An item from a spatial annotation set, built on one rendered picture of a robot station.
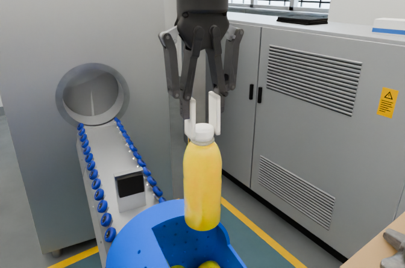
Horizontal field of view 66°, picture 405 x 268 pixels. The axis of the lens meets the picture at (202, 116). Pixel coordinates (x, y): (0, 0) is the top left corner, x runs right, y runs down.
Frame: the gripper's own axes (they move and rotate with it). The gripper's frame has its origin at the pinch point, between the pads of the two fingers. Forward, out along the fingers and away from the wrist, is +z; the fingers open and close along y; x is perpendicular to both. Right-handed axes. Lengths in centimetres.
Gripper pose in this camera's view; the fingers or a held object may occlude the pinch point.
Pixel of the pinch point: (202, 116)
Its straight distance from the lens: 51.5
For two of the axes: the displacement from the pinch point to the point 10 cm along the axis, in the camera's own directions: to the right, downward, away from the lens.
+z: 0.0, 9.2, 3.8
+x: 4.3, 3.4, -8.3
